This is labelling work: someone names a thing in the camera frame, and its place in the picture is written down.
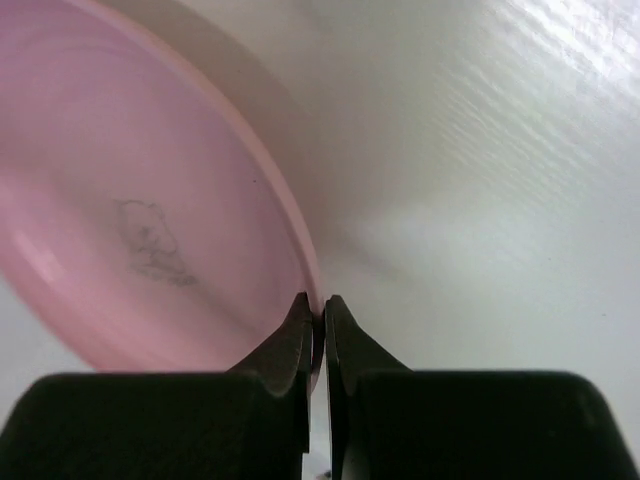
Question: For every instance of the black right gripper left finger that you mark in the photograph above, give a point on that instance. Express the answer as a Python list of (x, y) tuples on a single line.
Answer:
[(250, 422)]

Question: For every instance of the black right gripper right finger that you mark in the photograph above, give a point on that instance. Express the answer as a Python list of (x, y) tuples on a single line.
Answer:
[(392, 422)]

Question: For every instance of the pink plate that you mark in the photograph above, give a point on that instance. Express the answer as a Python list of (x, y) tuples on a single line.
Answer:
[(142, 219)]

